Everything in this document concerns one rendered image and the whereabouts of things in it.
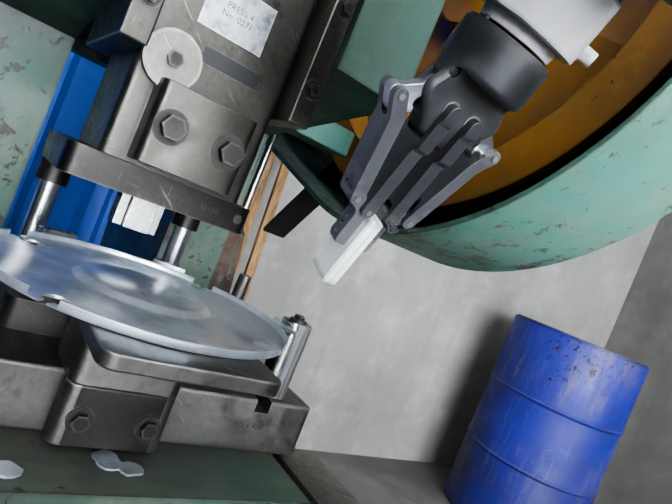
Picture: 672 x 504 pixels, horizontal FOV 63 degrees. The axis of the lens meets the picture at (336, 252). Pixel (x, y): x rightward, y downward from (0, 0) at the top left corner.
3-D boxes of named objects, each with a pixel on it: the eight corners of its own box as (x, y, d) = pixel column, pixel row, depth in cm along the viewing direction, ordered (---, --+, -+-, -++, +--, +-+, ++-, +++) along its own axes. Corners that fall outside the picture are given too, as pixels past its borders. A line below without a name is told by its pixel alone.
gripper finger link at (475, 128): (449, 96, 44) (461, 103, 44) (366, 204, 48) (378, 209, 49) (475, 119, 41) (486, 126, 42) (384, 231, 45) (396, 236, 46)
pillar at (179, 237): (165, 302, 72) (205, 202, 72) (149, 298, 71) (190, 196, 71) (161, 297, 74) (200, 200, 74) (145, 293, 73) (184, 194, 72)
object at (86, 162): (236, 257, 62) (254, 211, 62) (46, 194, 51) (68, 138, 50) (190, 227, 75) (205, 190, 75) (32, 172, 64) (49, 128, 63)
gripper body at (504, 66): (509, 25, 35) (415, 143, 38) (574, 87, 40) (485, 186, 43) (451, -12, 40) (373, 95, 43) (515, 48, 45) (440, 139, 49)
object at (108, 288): (226, 390, 36) (230, 379, 36) (-127, 225, 40) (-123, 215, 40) (310, 336, 65) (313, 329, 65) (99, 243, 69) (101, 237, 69)
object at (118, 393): (224, 540, 43) (290, 379, 42) (27, 542, 35) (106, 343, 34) (144, 394, 63) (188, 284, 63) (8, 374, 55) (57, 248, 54)
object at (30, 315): (193, 363, 63) (203, 338, 62) (-5, 325, 51) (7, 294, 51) (155, 315, 76) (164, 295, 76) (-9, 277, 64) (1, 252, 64)
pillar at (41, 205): (30, 267, 63) (75, 153, 62) (8, 262, 62) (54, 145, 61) (28, 262, 65) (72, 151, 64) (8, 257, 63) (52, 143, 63)
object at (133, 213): (155, 237, 62) (168, 206, 62) (113, 223, 59) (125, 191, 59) (148, 231, 64) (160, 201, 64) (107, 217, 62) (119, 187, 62)
